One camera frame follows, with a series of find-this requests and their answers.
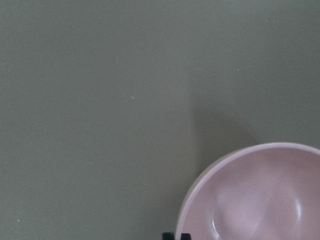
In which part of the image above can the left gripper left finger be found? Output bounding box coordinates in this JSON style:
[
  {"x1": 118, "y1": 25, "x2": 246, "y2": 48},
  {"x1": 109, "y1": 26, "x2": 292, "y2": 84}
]
[{"x1": 161, "y1": 232, "x2": 174, "y2": 240}]

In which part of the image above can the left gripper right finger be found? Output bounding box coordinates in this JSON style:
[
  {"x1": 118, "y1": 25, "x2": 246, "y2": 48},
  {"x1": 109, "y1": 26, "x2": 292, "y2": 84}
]
[{"x1": 180, "y1": 233, "x2": 191, "y2": 240}]

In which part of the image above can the small pink bowl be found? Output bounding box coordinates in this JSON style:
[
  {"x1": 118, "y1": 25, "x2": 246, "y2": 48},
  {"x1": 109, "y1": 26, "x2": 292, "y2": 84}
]
[{"x1": 175, "y1": 142, "x2": 320, "y2": 240}]

